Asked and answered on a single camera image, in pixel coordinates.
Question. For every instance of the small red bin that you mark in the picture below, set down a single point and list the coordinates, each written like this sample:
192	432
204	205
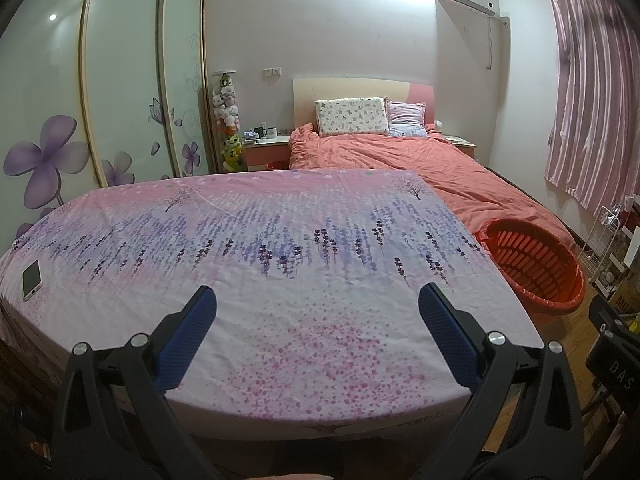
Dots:
276	165

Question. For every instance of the red duvet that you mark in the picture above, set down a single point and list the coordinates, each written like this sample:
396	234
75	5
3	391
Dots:
400	165

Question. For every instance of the cardboard box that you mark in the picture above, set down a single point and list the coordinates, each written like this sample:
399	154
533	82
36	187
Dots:
625	302

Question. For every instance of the floral pink tablecloth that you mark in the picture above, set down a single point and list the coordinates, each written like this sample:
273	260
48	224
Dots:
280	285

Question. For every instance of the pink nightstand with mugs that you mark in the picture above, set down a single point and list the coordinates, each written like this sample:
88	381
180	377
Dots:
265	152

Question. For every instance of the pink curtain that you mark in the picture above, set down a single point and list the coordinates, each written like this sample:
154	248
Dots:
595	100

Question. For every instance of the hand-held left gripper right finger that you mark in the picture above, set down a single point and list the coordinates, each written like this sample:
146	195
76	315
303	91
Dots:
450	337

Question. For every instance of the tube of plush toys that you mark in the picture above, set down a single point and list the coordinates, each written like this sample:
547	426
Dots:
227	115

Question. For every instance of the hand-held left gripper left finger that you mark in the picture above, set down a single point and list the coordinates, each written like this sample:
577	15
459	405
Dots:
185	337

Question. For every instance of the cream pink bed headboard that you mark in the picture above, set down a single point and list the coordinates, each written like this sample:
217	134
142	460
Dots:
340	89

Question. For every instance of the flower print sliding wardrobe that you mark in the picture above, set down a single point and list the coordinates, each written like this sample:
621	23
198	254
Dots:
115	85

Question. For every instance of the floral white pillow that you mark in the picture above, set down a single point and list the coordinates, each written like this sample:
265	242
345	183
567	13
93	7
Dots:
352	116

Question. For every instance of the white shelf cart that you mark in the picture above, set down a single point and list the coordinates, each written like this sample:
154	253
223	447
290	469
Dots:
627	255

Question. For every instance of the white smartphone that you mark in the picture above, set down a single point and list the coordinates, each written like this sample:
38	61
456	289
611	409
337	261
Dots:
31	280

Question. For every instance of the orange plastic laundry basket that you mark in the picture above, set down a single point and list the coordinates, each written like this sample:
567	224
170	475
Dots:
530	265

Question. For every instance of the white wall socket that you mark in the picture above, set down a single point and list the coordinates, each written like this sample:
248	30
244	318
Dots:
273	71

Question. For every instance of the pink striped pillow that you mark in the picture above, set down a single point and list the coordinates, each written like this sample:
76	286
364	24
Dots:
407	120

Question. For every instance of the white mug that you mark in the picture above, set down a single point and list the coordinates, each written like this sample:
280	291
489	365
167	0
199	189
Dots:
270	133

